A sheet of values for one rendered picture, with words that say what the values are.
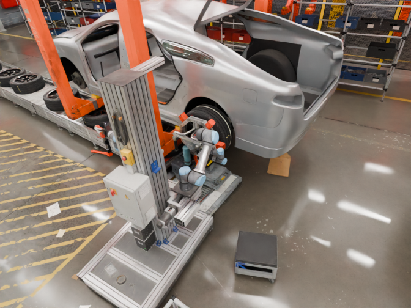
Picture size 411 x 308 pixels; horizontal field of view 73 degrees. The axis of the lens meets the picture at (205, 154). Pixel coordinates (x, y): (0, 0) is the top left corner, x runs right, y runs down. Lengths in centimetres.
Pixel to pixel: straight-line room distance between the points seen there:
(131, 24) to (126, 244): 223
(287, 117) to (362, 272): 176
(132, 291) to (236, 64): 243
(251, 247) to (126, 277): 126
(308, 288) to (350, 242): 79
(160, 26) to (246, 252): 275
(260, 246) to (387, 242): 152
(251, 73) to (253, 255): 179
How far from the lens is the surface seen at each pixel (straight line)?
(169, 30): 362
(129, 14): 292
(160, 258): 308
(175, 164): 374
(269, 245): 297
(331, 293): 325
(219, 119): 326
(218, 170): 385
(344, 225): 378
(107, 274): 314
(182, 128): 347
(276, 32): 461
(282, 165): 434
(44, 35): 465
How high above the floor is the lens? 278
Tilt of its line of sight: 38 degrees down
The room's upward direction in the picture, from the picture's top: 4 degrees counter-clockwise
